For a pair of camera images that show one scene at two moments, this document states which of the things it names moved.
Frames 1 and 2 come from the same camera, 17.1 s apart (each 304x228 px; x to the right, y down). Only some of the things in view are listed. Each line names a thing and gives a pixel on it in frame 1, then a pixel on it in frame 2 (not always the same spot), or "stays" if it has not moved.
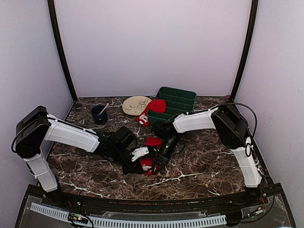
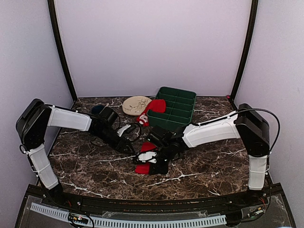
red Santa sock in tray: x=158 y=105 stays
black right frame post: x=253 y=16 stays
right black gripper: x=161 y=158 → x=157 y=169
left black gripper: x=134 y=168 → x=124 y=144
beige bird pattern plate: x=134 y=106 stays
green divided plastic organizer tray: x=177 y=101 stays
